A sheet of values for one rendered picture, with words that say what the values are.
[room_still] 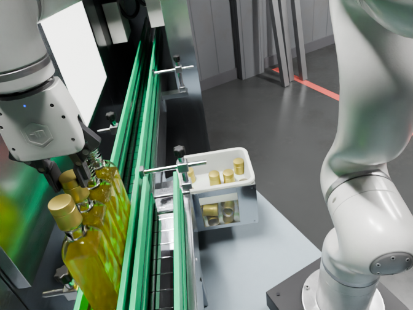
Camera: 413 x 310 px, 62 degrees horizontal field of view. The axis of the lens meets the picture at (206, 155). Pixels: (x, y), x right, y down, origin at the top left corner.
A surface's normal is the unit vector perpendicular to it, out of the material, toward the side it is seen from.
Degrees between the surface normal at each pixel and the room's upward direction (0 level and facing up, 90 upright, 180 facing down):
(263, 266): 0
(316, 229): 0
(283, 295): 4
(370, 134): 97
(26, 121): 88
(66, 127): 88
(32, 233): 90
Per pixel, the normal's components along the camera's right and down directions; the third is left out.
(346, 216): -0.88, -0.35
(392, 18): -0.58, 0.82
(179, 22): 0.08, 0.58
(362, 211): -0.64, -0.58
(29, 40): 0.94, 0.08
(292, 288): -0.15, -0.75
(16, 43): 0.76, 0.30
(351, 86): -0.88, 0.23
